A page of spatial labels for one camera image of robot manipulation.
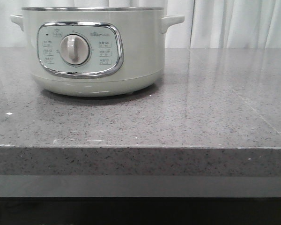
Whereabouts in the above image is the white pleated curtain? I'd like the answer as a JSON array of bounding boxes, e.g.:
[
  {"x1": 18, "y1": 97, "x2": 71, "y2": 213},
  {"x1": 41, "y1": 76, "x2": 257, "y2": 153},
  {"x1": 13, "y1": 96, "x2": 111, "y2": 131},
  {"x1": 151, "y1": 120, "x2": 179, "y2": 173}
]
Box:
[{"x1": 0, "y1": 0, "x2": 281, "y2": 48}]

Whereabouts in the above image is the pale green electric pot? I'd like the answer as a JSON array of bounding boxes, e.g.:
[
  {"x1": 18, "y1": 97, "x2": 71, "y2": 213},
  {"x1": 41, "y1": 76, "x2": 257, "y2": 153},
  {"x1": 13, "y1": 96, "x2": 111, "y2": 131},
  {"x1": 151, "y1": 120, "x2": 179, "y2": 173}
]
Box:
[{"x1": 10, "y1": 7, "x2": 185, "y2": 97}]

